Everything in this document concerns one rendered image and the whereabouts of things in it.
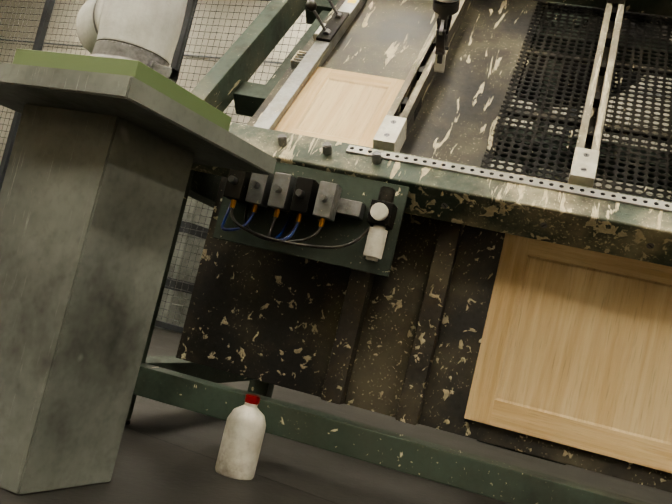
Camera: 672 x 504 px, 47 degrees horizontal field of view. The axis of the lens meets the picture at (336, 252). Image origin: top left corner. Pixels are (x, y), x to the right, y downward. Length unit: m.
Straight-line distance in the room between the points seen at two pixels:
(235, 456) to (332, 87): 1.16
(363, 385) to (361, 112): 0.80
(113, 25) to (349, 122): 0.87
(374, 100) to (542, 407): 1.02
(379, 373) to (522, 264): 0.51
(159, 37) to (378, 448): 1.12
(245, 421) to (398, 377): 0.52
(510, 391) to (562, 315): 0.25
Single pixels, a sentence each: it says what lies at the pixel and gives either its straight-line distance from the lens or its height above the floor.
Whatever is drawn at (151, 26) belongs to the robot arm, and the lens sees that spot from 1.66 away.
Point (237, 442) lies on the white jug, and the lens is 1.97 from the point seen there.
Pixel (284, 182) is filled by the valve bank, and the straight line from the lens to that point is 2.00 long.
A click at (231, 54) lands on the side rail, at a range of 2.61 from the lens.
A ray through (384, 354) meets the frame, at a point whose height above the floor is 0.37.
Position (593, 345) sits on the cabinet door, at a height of 0.53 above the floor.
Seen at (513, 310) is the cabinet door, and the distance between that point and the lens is 2.21.
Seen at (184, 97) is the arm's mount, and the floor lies 0.80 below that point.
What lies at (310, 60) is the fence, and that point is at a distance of 2.56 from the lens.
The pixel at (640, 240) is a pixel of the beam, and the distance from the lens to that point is 2.03.
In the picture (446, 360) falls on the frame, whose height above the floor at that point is 0.39.
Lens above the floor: 0.45
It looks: 4 degrees up
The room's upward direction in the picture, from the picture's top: 14 degrees clockwise
